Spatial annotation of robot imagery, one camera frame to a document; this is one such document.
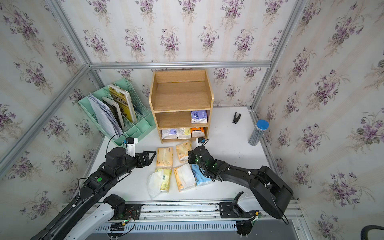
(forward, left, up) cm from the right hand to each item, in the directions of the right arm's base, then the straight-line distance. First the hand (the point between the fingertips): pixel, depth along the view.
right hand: (189, 152), depth 85 cm
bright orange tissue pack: (+15, -5, -1) cm, 16 cm away
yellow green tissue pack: (-14, +12, -4) cm, 19 cm away
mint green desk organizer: (+24, +33, -4) cm, 42 cm away
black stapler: (+33, -34, -8) cm, 48 cm away
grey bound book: (+24, +47, +10) cm, 54 cm away
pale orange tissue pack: (-1, +15, -4) cm, 16 cm away
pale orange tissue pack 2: (+3, +4, -2) cm, 6 cm away
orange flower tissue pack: (-12, +2, -4) cm, 13 cm away
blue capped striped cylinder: (+12, -41, +1) cm, 43 cm away
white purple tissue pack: (+14, +13, -1) cm, 19 cm away
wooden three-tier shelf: (+19, +4, +22) cm, 30 cm away
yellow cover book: (+30, +44, +15) cm, 55 cm away
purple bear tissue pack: (+17, -6, +12) cm, 22 cm away
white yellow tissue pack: (+14, +4, -1) cm, 15 cm away
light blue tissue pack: (-13, -7, -6) cm, 16 cm away
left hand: (-7, +18, +10) cm, 22 cm away
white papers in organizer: (+12, +46, +16) cm, 51 cm away
